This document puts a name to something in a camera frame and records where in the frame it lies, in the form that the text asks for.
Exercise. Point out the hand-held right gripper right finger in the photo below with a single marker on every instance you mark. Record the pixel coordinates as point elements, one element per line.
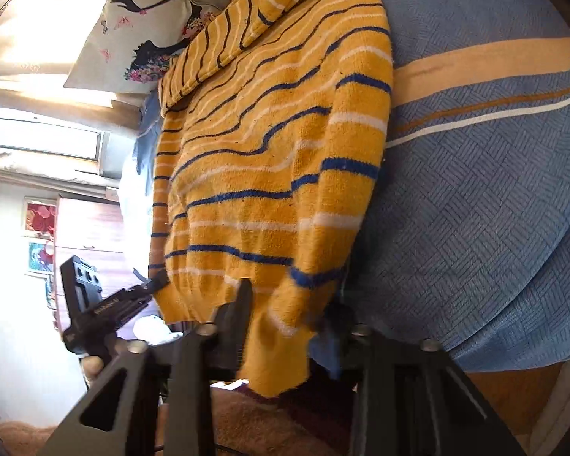
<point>342,323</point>

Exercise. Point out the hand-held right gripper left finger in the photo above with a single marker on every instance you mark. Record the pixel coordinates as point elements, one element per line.
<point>235,316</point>

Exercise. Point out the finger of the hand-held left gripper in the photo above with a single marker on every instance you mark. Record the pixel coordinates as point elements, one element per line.
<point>152,286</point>

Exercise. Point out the yellow striped knit sweater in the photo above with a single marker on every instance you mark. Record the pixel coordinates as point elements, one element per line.
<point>270,152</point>

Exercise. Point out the person's left hand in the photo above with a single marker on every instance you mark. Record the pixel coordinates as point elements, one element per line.
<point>92,365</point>

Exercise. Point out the white cloth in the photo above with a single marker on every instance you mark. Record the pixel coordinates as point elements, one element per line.
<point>154,330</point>

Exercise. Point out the wooden wardrobe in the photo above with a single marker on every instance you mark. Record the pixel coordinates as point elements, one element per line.
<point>88,232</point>

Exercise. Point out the brown shaggy rug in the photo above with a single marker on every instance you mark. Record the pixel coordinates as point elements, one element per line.
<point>247,418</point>

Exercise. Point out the window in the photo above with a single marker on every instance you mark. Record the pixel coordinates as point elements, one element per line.
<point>40,137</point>

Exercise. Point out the blue woven bedspread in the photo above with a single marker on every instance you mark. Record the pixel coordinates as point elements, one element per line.
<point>465,199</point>

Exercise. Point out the printed cream pillow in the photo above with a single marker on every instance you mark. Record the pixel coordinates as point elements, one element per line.
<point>142,33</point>

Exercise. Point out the blue wall picture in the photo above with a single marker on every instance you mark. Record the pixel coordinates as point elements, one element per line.
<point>41,257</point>

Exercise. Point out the red floral wall picture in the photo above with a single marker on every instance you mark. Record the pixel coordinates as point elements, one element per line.
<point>40,217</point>

